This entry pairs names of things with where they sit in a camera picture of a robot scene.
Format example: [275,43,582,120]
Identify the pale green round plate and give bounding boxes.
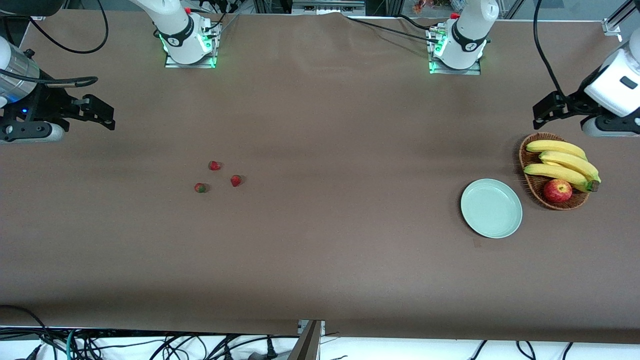
[460,178,524,239]

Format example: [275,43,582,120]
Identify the yellow banana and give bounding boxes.
[525,139,589,162]
[538,150,602,184]
[523,163,592,194]

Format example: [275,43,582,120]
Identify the red apple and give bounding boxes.
[543,179,574,204]

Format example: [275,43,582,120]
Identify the brown wicker basket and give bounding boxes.
[518,132,591,211]

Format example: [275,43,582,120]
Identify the colourful background items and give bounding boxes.
[412,0,469,15]

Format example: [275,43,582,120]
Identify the brown table cover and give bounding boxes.
[0,9,640,345]

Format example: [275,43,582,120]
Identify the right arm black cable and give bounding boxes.
[0,0,110,90]

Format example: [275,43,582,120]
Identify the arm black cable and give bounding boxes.
[0,0,110,90]
[533,0,567,97]

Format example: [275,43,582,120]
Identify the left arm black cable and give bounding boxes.
[533,0,567,97]

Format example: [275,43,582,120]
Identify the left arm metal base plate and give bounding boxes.
[426,27,482,76]

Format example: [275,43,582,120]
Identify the aluminium extrusion bracket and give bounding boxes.
[602,0,640,37]

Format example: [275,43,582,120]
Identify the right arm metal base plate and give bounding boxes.
[164,22,217,70]

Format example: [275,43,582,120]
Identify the black base connector cable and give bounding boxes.
[190,0,242,39]

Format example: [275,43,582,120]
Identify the short thin black cable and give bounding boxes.
[395,14,434,31]

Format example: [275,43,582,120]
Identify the long thin black cable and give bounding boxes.
[341,12,441,45]

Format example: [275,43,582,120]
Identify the thick black cable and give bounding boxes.
[0,304,59,360]

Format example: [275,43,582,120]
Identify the metal frame with device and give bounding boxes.
[252,0,369,17]

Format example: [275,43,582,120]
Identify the tangled black cable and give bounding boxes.
[75,330,266,360]

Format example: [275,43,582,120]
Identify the aluminium profile post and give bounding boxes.
[287,320,326,360]

